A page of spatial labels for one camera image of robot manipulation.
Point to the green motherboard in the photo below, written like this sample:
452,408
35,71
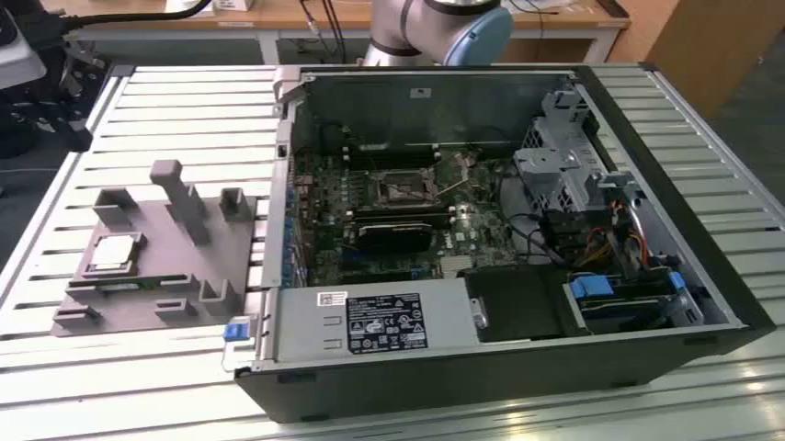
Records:
479,229

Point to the black RAM slot bank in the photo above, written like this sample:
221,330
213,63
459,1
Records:
393,156
398,217

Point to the white barcode sticker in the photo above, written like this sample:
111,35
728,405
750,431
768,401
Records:
332,298

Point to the grey parts rack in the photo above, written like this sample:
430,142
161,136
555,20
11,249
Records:
171,257

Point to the wooden desk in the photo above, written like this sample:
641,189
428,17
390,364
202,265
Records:
294,18

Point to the wooden cabinet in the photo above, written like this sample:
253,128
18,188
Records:
724,46

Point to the black graphics card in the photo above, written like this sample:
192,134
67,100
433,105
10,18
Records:
393,236

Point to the black plastic air shroud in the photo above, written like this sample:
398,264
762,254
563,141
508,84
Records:
521,303

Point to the small white case sticker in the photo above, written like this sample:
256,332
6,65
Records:
420,92

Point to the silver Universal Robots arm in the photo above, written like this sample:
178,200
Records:
398,23

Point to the blue plastic clip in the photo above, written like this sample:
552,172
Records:
676,281

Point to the white box on desk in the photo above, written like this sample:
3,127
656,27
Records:
237,4

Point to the CPU socket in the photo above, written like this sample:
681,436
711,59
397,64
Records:
400,187

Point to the silver CPU chip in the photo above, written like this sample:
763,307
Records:
114,252

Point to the hard disk in blue carrier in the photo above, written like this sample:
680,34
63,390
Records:
592,287

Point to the metal drive cage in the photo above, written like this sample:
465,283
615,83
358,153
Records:
552,161

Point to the black open PC case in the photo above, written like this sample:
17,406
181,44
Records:
467,381

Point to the blue case latch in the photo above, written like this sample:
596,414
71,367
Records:
237,331

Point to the green RAM stick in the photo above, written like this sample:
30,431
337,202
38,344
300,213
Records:
131,286

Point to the black power supply label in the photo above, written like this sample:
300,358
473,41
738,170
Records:
388,324

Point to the metal locking lever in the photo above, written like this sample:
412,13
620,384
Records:
457,186

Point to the silver power supply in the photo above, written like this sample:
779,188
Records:
306,321

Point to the small silver heat sink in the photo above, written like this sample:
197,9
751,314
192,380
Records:
456,266

